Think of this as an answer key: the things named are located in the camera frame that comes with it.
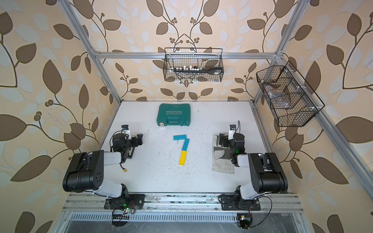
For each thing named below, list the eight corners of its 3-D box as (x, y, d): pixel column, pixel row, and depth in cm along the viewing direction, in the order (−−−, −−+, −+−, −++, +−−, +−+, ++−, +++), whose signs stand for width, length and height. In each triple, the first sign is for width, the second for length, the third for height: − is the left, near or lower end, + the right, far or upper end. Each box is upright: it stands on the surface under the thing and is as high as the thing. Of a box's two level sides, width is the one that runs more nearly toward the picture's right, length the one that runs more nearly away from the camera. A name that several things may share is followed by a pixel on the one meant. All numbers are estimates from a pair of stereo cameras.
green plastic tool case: (156, 126, 107) (155, 122, 103) (160, 107, 120) (159, 102, 116) (190, 126, 107) (190, 122, 103) (190, 107, 120) (190, 102, 116)
